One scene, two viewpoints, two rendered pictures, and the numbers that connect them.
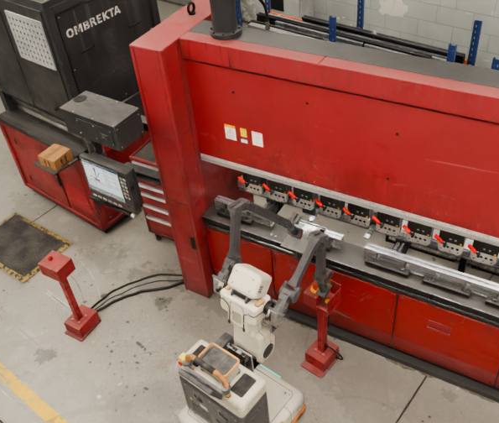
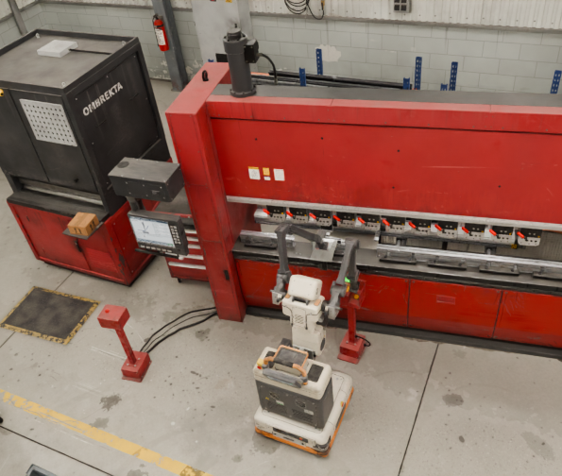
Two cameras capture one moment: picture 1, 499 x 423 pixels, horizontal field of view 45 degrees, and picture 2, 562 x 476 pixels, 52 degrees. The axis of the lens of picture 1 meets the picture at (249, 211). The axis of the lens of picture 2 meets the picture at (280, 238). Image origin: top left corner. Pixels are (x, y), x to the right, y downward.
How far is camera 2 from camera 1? 101 cm
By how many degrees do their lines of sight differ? 10
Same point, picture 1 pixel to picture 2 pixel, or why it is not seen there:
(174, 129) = (208, 178)
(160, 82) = (195, 140)
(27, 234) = (54, 302)
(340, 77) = (349, 113)
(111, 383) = (180, 409)
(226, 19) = (246, 80)
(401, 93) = (400, 118)
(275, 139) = (295, 172)
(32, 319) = (86, 374)
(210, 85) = (235, 136)
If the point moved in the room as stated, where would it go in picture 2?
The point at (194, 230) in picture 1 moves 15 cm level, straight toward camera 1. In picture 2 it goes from (227, 263) to (233, 273)
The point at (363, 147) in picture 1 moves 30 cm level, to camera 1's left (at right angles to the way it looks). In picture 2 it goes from (371, 165) to (334, 176)
